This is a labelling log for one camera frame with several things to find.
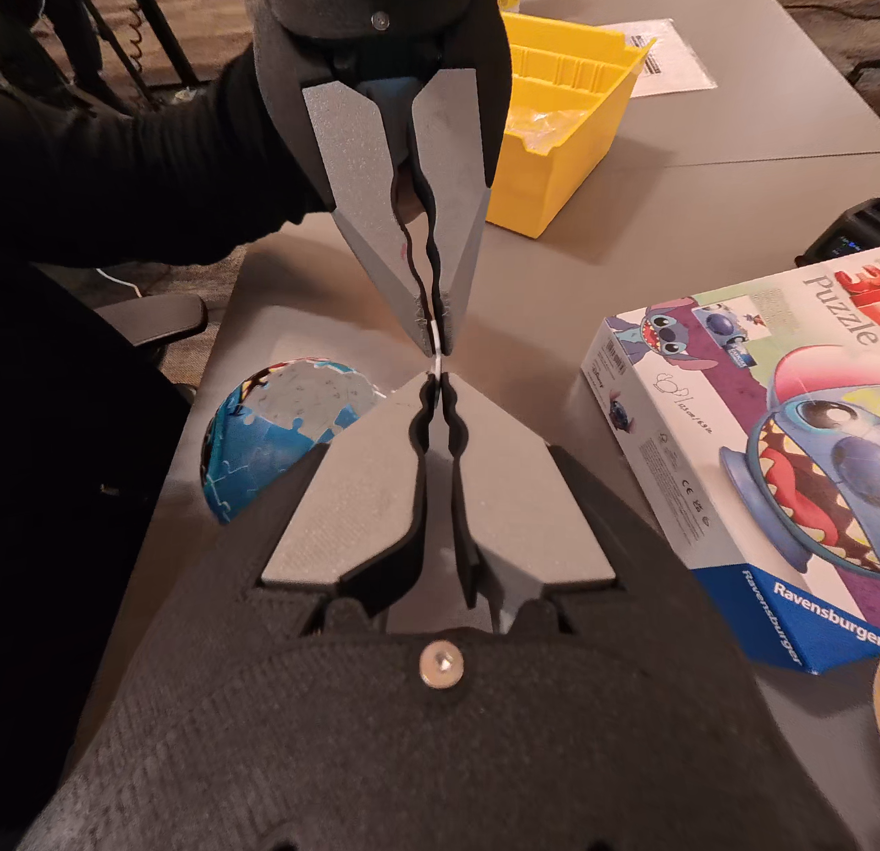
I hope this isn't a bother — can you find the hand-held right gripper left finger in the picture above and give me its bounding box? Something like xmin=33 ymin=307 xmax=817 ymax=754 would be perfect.
xmin=260 ymin=372 xmax=437 ymax=618

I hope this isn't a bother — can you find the person's left forearm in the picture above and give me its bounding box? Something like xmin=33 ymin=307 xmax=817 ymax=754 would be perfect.
xmin=0 ymin=43 xmax=332 ymax=269

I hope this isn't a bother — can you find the yellow plastic bin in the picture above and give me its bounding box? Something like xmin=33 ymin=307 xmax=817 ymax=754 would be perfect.
xmin=484 ymin=11 xmax=659 ymax=240

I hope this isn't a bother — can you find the person's dark clothed torso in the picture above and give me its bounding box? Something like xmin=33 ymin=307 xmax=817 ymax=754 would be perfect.
xmin=0 ymin=246 xmax=197 ymax=845

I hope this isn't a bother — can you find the printed paper sheet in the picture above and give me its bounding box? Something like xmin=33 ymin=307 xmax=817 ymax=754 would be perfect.
xmin=605 ymin=18 xmax=720 ymax=100

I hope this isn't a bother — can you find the blue and white puzzle piece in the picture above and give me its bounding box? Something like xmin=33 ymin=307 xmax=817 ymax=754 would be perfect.
xmin=429 ymin=318 xmax=446 ymax=412

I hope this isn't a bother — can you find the black office chair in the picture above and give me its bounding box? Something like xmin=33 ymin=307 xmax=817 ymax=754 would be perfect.
xmin=89 ymin=293 xmax=209 ymax=349

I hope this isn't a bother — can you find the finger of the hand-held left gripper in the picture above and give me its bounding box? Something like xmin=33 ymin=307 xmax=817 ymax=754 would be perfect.
xmin=302 ymin=80 xmax=441 ymax=356
xmin=410 ymin=67 xmax=493 ymax=357

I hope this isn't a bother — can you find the white cable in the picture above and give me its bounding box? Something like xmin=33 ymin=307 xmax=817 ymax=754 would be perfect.
xmin=95 ymin=267 xmax=147 ymax=299

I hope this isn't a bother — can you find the black table frame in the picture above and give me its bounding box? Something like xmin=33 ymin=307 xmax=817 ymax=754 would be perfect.
xmin=62 ymin=0 xmax=202 ymax=113

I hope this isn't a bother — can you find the puzzle ball cardboard box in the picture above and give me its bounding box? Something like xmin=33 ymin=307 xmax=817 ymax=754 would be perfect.
xmin=581 ymin=246 xmax=880 ymax=677

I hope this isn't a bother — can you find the blue monster-mouth puzzle ball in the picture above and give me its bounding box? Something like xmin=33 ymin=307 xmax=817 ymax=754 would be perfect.
xmin=199 ymin=358 xmax=387 ymax=526

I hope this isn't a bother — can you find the clear plastic bag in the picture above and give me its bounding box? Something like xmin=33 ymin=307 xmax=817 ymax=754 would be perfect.
xmin=505 ymin=105 xmax=594 ymax=155

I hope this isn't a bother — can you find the black electronic device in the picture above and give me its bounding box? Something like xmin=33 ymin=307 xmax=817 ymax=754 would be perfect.
xmin=794 ymin=198 xmax=880 ymax=269

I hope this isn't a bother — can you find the black coiled cable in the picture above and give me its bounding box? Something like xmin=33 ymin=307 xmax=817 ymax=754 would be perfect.
xmin=129 ymin=2 xmax=152 ymax=92

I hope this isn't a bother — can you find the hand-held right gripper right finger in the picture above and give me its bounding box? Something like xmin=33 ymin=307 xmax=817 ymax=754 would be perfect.
xmin=442 ymin=372 xmax=617 ymax=633

